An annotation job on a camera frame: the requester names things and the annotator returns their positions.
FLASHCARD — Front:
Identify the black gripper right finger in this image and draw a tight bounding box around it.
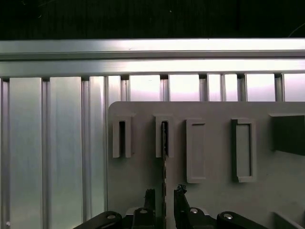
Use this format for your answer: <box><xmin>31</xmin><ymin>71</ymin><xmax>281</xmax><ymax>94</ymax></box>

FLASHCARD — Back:
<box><xmin>173</xmin><ymin>183</ymin><xmax>266</xmax><ymax>229</ymax></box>

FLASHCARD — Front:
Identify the green RAM stick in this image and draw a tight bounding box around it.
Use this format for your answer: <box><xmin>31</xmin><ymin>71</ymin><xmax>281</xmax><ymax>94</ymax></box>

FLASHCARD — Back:
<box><xmin>161</xmin><ymin>121</ymin><xmax>168</xmax><ymax>229</ymax></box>

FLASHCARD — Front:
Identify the grey parts rack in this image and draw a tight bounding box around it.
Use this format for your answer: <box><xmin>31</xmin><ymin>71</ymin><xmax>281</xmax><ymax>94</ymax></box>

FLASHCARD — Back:
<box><xmin>107</xmin><ymin>100</ymin><xmax>305</xmax><ymax>229</ymax></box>

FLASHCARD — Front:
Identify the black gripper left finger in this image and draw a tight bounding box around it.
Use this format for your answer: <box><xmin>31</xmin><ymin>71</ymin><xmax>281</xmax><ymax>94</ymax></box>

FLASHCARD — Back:
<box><xmin>75</xmin><ymin>188</ymin><xmax>157</xmax><ymax>229</ymax></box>

